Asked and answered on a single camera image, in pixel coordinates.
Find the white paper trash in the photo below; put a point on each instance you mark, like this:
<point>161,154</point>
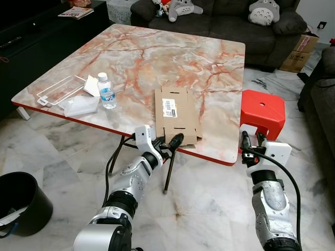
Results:
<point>12,215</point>

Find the open brown cardboard carton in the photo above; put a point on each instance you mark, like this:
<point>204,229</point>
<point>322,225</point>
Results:
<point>301,52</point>

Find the red and white doll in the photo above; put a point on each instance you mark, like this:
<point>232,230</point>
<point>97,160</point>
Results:
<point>161,6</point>

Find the white table leg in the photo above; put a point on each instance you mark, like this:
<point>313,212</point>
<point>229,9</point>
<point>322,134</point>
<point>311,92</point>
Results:
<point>24,113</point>

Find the black metal table leg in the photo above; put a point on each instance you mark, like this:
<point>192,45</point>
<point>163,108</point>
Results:
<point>170,172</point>

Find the dark grey fabric sofa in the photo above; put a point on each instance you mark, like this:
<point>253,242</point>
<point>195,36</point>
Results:
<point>225,31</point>

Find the flattened brown cardboard box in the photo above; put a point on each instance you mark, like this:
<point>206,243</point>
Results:
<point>178,116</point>

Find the red and white magazine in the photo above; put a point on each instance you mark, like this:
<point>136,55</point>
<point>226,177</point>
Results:
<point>76,12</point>

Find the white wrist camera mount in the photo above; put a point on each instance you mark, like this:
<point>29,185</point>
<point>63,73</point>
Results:
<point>278,152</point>
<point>144,137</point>

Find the red plastic stool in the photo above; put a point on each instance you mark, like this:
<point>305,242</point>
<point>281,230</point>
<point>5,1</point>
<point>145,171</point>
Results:
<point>263,112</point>

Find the black wall socket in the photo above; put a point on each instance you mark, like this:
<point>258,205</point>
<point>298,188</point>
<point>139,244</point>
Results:
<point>321,24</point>

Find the round grey Totoro plush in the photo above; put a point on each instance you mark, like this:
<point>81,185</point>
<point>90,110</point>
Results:
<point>264,12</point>

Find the white plastic bag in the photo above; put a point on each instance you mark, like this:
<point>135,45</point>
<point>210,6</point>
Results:
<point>80,106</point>

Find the black rubbish bin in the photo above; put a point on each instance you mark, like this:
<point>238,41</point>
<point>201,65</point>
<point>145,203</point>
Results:
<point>23,201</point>

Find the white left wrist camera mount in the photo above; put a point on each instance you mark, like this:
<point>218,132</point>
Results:
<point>144,137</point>

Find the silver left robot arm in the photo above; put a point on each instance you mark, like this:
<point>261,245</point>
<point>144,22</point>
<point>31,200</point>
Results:
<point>121,194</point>

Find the black TV cabinet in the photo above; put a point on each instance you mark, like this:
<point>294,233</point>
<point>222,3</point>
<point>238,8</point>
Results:
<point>36,36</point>

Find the dark grey armchair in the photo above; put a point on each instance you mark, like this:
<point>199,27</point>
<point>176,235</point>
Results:
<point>318,110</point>

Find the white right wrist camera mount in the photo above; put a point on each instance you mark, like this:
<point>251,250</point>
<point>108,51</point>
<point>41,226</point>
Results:
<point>278,152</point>

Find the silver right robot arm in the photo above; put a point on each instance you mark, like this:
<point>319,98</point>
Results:
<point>272,209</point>

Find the clear plastic water bottle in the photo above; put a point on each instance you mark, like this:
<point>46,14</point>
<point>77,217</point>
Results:
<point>107,93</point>

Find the lying grey Totoro plush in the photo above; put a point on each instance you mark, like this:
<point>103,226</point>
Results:
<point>184,8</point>

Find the clear plastic tray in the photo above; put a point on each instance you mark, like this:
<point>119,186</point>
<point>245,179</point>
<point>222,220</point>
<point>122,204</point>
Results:
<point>60,90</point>

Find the white patterned cloth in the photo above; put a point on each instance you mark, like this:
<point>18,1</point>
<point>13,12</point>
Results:
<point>120,10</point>

